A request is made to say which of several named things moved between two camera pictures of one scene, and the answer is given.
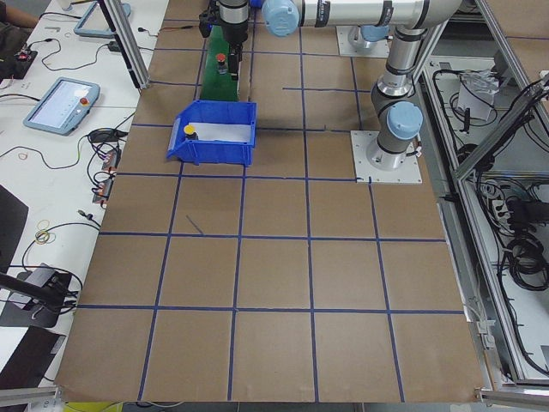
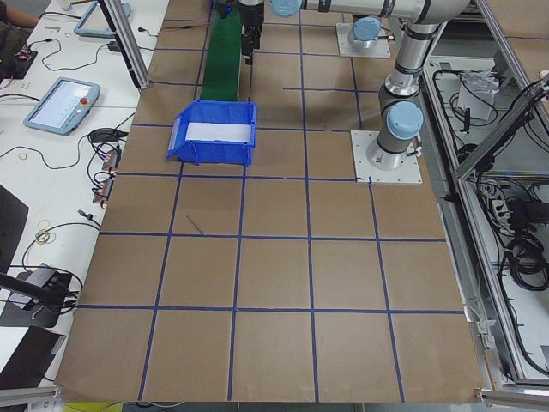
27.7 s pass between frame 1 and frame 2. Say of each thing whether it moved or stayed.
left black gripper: moved
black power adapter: stayed
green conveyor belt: stayed
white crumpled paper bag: stayed
